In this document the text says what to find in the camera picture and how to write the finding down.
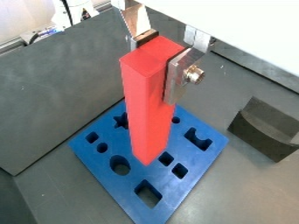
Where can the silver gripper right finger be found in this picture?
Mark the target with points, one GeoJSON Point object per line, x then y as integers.
{"type": "Point", "coordinates": [184, 70]}

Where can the dark grey foam block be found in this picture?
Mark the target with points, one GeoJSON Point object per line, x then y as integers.
{"type": "Point", "coordinates": [268, 129]}

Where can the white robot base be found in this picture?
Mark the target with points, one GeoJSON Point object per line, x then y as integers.
{"type": "Point", "coordinates": [71, 12]}

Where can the blue shape sorting board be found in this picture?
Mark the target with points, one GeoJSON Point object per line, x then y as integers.
{"type": "Point", "coordinates": [149, 190]}

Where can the red rectangular block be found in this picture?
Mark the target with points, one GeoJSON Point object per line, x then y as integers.
{"type": "Point", "coordinates": [149, 113]}

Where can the dark grey mat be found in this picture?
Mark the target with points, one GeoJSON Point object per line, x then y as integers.
{"type": "Point", "coordinates": [58, 83]}

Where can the aluminium frame rail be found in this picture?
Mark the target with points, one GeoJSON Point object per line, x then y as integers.
{"type": "Point", "coordinates": [29, 38]}

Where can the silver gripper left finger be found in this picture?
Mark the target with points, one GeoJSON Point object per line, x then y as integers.
{"type": "Point", "coordinates": [141, 31]}

